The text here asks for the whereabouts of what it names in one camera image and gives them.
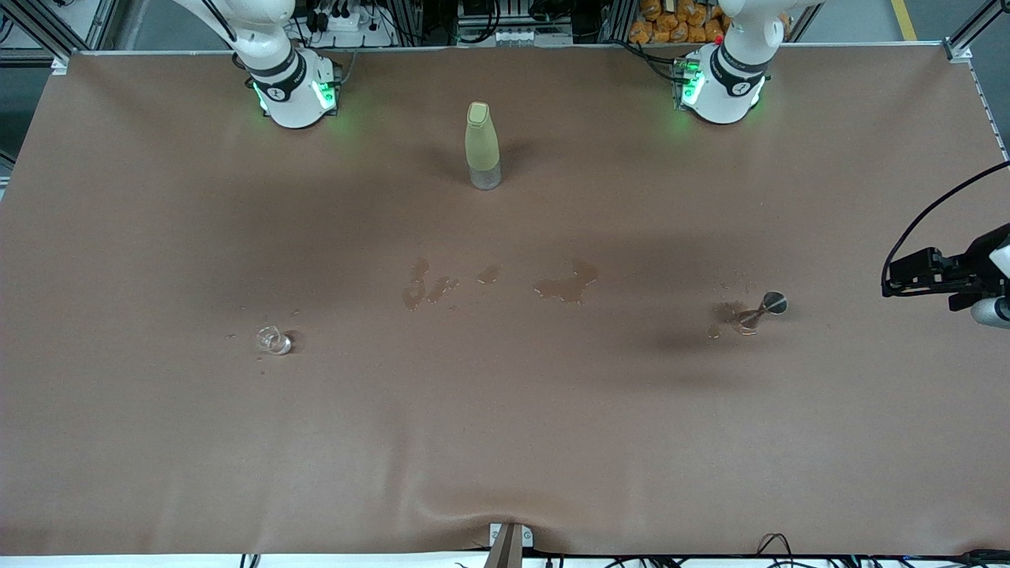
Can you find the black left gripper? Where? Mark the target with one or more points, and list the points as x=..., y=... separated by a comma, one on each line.
x=972, y=267

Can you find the steel jigger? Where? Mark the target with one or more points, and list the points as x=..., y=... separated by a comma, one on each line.
x=773, y=303

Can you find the clear glass cup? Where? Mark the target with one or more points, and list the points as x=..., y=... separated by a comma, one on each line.
x=274, y=341

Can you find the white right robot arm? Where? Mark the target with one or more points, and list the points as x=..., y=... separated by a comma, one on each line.
x=292, y=102

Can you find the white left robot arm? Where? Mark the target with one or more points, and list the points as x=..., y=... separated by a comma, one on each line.
x=722, y=99

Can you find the orange snack packs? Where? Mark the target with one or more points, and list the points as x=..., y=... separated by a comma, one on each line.
x=671, y=31

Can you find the brown table mat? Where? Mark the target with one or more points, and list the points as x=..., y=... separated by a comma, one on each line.
x=505, y=410

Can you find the yellow-green bottle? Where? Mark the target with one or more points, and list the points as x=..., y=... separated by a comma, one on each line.
x=481, y=146

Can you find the white terminal block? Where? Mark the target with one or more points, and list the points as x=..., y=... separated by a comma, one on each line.
x=517, y=36

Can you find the metal table clamp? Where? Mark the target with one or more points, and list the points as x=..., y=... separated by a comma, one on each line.
x=509, y=548

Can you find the white power strip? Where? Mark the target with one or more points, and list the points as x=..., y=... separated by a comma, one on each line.
x=347, y=22

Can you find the aluminium frame strut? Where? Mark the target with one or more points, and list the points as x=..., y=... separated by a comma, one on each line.
x=59, y=31
x=966, y=39

